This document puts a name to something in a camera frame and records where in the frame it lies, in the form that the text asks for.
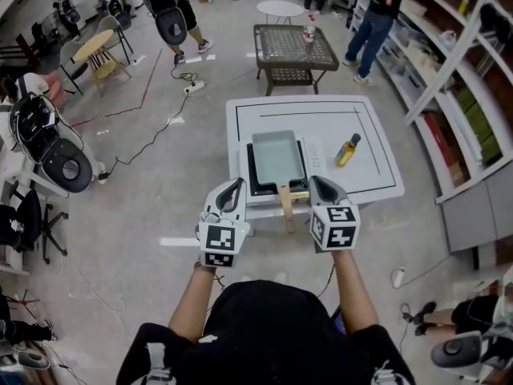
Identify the person's black shirt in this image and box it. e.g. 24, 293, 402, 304
115, 279, 416, 385

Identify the round wooden table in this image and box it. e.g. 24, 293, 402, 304
72, 29, 133, 92

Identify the dark wicker coffee table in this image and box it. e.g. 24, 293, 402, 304
252, 23, 341, 96

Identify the person's left forearm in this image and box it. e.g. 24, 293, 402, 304
168, 263, 220, 342

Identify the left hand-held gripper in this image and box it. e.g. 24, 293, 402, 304
195, 177, 252, 270

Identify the white portable stove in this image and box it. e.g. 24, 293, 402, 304
244, 134, 330, 208

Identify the yellow oil bottle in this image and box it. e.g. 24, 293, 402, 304
334, 132, 362, 168

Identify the person's right forearm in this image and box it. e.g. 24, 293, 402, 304
330, 249, 380, 335

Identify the grey chair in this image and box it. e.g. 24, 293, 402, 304
59, 40, 90, 95
95, 14, 135, 66

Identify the pale blue rectangular pan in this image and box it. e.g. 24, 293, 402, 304
251, 129, 309, 234

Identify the black floor cable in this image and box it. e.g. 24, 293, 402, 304
98, 64, 200, 184

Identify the white round table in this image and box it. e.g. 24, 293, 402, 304
256, 0, 305, 26

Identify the grey cabinet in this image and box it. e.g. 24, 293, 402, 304
438, 169, 513, 253

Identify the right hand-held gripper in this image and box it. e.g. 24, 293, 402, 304
307, 175, 362, 254

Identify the white square table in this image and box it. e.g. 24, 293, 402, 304
224, 95, 406, 221

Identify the black office chair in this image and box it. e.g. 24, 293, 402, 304
0, 188, 70, 265

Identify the white shelving unit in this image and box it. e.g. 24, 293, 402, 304
347, 0, 513, 205

